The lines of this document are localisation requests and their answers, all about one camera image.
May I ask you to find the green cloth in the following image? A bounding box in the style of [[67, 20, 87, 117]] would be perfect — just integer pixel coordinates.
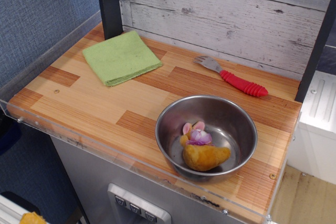
[[82, 30, 162, 87]]

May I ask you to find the silver metal bowl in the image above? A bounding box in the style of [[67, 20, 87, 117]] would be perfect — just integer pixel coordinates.
[[155, 95, 258, 183]]

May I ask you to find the orange plush toy with flower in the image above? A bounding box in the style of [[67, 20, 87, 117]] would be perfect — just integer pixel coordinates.
[[180, 121, 231, 172]]

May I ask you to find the silver button panel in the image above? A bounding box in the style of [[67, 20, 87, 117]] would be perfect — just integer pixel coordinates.
[[107, 183, 172, 223]]

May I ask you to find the yellow object bottom left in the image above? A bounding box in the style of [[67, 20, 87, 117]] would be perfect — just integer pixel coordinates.
[[19, 212, 47, 224]]

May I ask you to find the white ribbed cabinet right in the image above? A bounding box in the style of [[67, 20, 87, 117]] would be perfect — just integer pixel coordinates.
[[287, 71, 335, 184]]

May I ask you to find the black vertical post left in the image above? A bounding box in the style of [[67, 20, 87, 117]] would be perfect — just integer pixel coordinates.
[[99, 0, 123, 40]]

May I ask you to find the black vertical post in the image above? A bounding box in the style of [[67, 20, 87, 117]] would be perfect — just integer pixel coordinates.
[[295, 0, 335, 102], [99, 0, 123, 40]]

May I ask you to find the clear acrylic guard rail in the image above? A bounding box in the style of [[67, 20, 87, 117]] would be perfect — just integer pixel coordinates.
[[1, 14, 301, 223]]

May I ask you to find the fork with red handle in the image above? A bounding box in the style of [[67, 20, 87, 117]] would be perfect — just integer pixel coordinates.
[[194, 56, 268, 97]]

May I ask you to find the black vertical post right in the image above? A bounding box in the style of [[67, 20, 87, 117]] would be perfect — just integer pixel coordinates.
[[295, 0, 335, 102]]

